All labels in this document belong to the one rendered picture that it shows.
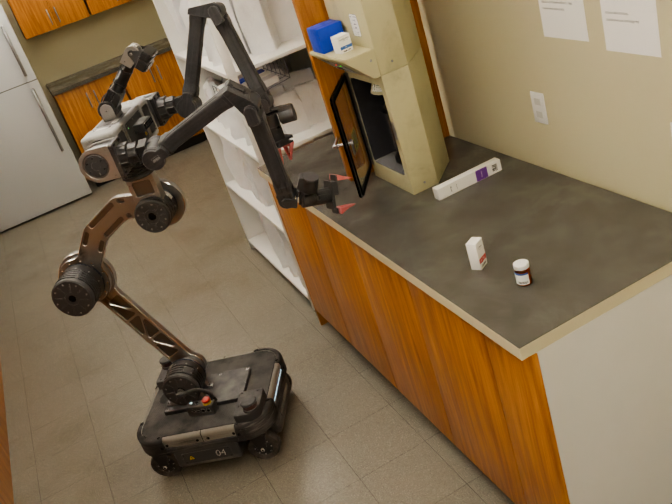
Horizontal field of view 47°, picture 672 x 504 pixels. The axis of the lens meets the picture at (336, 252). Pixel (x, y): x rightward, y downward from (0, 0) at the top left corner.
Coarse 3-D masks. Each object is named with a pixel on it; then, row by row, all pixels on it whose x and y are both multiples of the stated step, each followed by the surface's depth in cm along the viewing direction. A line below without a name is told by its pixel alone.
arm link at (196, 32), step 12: (192, 12) 290; (204, 12) 290; (192, 24) 293; (204, 24) 295; (192, 36) 295; (192, 48) 296; (192, 60) 298; (192, 72) 300; (192, 84) 301; (192, 96) 301; (180, 108) 303; (192, 108) 302
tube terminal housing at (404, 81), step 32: (352, 0) 265; (384, 0) 263; (352, 32) 276; (384, 32) 266; (416, 32) 286; (384, 64) 270; (416, 64) 283; (384, 96) 276; (416, 96) 280; (416, 128) 283; (416, 160) 288; (448, 160) 309; (416, 192) 292
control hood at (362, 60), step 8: (360, 48) 272; (368, 48) 269; (320, 56) 282; (328, 56) 276; (336, 56) 272; (344, 56) 269; (352, 56) 266; (360, 56) 266; (368, 56) 267; (344, 64) 268; (352, 64) 265; (360, 64) 266; (368, 64) 268; (376, 64) 269; (360, 72) 271; (368, 72) 269; (376, 72) 270
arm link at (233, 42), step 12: (216, 12) 288; (216, 24) 289; (228, 24) 292; (228, 36) 293; (228, 48) 295; (240, 48) 295; (240, 60) 296; (252, 72) 297; (252, 84) 299; (264, 84) 302; (264, 96) 299
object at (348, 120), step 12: (348, 96) 298; (348, 108) 295; (336, 120) 276; (348, 120) 291; (348, 132) 288; (360, 132) 307; (360, 144) 303; (348, 156) 282; (360, 156) 300; (360, 168) 296; (360, 180) 293
